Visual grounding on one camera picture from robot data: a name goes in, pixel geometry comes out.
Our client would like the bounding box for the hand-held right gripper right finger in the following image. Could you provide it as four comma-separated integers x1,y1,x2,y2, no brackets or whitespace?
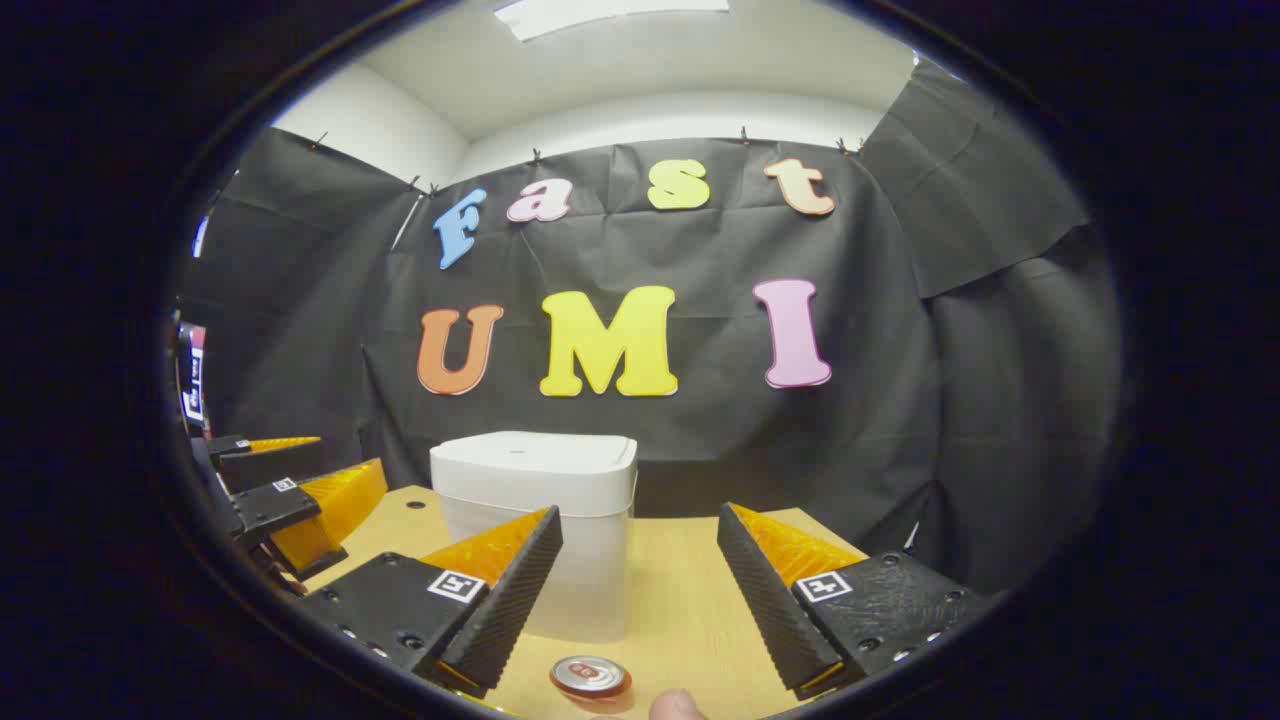
716,502,991,701

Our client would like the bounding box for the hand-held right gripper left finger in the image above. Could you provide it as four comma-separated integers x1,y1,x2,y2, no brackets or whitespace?
298,505,564,699

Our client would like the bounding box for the red pop can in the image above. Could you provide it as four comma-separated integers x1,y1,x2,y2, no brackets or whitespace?
548,655,633,701

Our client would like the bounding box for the white desktop garbage bin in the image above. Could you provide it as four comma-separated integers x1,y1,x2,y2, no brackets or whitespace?
430,431,639,644

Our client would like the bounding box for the dark printed box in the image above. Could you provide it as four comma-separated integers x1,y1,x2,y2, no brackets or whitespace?
176,322,208,423

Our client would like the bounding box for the black backdrop cloth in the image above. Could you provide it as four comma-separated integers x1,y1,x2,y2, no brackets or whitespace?
175,55,1126,601

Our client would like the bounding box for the ceiling light panel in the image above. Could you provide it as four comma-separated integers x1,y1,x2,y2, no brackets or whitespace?
493,0,731,43

